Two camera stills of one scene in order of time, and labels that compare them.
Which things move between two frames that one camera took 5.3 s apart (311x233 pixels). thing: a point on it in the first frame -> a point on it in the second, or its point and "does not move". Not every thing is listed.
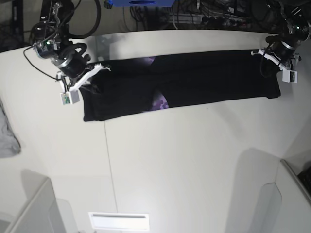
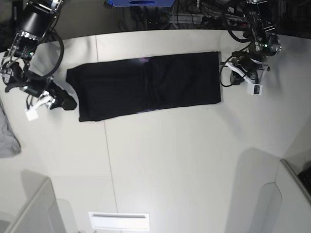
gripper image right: x=280 y=52 -> x=245 y=65
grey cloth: x=9 y=145 does not move
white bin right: x=285 y=205 does not move
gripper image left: x=75 y=68 -> x=47 y=90
